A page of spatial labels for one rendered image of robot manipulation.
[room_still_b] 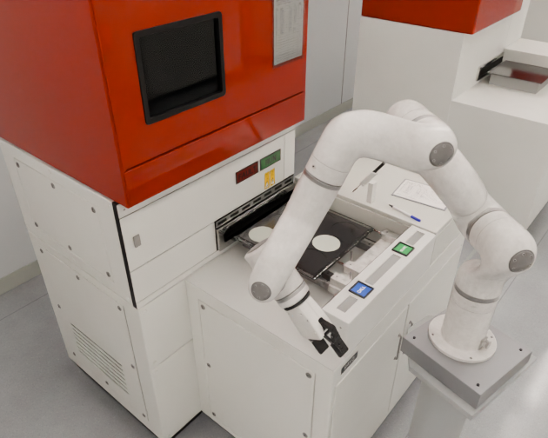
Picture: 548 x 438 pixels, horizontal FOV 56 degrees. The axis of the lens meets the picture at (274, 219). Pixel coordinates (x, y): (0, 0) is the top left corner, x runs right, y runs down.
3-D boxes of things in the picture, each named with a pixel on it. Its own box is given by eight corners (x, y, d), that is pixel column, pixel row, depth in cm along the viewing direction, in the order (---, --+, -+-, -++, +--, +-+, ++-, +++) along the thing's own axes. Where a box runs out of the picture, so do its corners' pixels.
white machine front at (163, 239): (133, 306, 168) (111, 202, 146) (289, 203, 220) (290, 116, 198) (138, 310, 167) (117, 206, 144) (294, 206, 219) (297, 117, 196)
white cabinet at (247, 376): (202, 422, 225) (183, 280, 180) (329, 304, 287) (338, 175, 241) (321, 520, 191) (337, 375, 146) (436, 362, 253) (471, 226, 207)
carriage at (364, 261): (327, 291, 170) (328, 285, 168) (384, 241, 193) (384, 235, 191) (348, 302, 165) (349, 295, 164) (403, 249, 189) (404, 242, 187)
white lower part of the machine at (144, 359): (70, 368, 250) (25, 230, 204) (196, 282, 302) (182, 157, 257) (167, 456, 212) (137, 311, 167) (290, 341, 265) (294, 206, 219)
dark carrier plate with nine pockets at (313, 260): (237, 236, 188) (237, 235, 187) (295, 198, 210) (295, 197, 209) (314, 275, 170) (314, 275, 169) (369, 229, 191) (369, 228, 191)
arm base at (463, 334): (507, 340, 150) (526, 290, 140) (475, 374, 139) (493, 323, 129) (449, 307, 161) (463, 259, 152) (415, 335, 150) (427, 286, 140)
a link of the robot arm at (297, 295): (269, 301, 127) (276, 310, 127) (284, 300, 119) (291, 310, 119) (292, 279, 130) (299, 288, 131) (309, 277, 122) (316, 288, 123)
